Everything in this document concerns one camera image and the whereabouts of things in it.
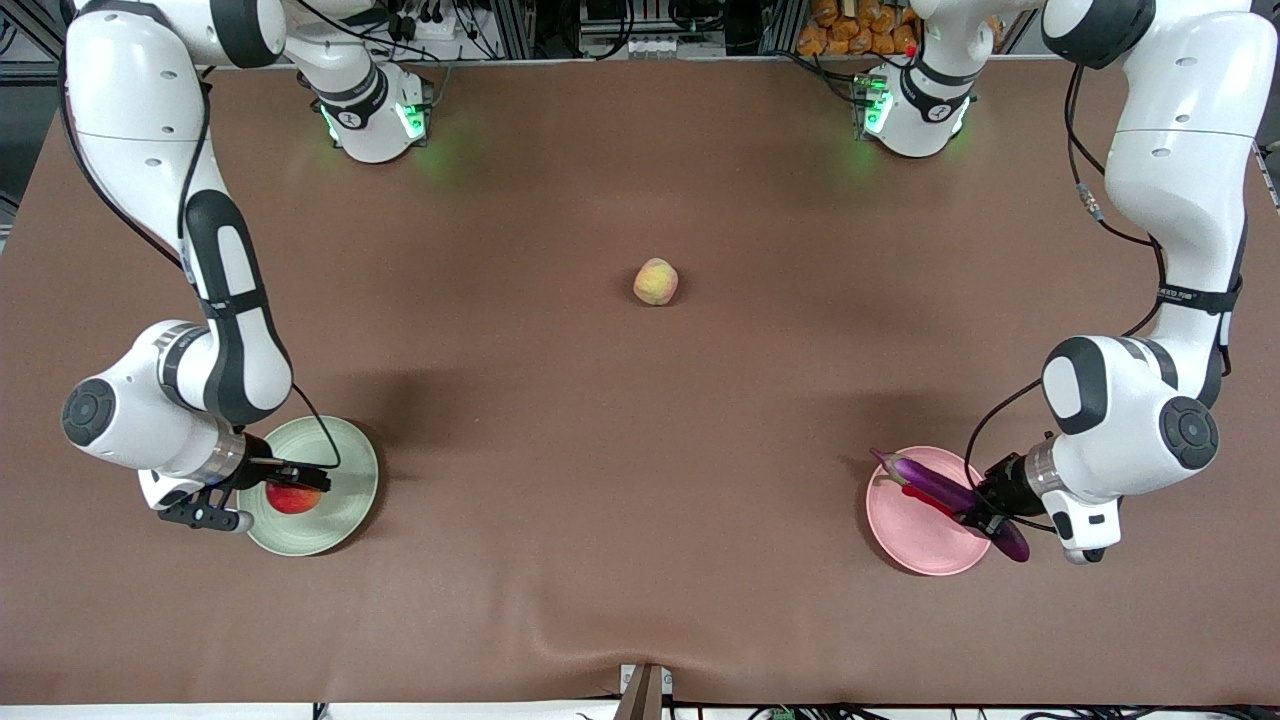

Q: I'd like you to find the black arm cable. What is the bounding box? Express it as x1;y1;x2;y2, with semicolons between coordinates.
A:
58;40;343;471
962;65;1171;491

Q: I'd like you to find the black base cable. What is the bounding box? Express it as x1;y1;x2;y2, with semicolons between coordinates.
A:
780;48;867;103

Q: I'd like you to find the brown table cloth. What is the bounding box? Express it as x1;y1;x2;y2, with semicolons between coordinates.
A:
0;58;1280;706

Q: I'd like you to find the red chili pepper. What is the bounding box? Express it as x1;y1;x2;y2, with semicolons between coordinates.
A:
900;483;966;519

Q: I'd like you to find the red apple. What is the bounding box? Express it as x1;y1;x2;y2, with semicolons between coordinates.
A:
265;482;324;515

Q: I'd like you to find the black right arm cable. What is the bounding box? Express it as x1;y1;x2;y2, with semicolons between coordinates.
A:
58;40;343;471

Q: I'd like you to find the aluminium frame rail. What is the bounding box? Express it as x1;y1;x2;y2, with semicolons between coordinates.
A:
0;0;73;79

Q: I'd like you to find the yellow-green peach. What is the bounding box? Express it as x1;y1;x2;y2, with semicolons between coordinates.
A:
633;257;680;307

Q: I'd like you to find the grey metal bracket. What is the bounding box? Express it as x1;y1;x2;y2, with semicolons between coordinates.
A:
615;663;674;720

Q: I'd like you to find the green plate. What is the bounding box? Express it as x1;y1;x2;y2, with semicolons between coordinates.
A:
238;415;380;558

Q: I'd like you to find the pink plate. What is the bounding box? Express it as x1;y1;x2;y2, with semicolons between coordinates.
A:
866;446;997;577

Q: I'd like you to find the purple eggplant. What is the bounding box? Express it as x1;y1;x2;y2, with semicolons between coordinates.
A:
868;447;1032;564

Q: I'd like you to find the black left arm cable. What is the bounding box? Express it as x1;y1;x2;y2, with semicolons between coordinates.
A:
962;65;1171;491

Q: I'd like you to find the bag of orange snacks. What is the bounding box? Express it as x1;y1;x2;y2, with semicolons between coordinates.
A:
797;0;921;58

